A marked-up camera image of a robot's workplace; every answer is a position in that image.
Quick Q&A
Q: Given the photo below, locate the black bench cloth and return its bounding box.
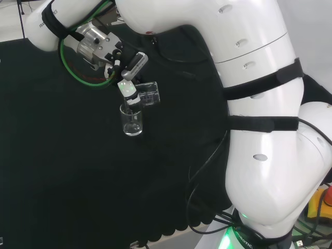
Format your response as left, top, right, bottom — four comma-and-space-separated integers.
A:
0, 24, 332, 249

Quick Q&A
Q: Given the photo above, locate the clear glass beaker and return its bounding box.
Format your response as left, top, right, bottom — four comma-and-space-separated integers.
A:
119, 103, 144, 137

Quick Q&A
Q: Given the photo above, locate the yellow stop button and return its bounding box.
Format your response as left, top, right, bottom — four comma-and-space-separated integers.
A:
308, 183, 332, 227

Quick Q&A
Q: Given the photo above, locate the green cable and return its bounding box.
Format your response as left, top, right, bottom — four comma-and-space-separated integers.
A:
59, 0, 118, 90

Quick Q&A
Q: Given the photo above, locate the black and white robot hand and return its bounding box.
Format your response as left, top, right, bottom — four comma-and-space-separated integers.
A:
117, 79, 141, 108

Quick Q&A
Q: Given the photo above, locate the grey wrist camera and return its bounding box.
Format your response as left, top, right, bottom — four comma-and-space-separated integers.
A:
121, 51, 149, 81

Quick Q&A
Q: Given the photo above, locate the clear beaker with white graduations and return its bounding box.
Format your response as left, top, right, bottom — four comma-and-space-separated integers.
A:
134, 81, 161, 108

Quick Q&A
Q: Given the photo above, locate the black cable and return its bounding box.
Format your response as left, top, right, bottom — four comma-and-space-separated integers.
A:
186, 129, 268, 241

